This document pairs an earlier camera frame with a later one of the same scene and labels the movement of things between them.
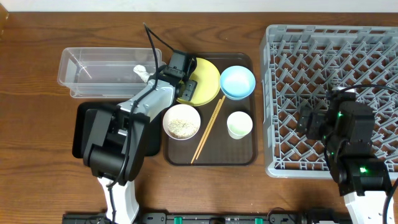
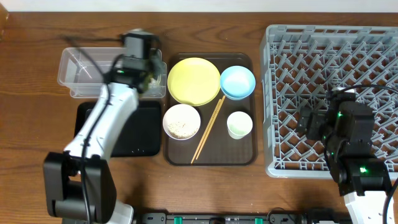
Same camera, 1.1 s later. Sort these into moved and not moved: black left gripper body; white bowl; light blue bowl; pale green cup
Moved: black left gripper body
Not moved: white bowl; pale green cup; light blue bowl
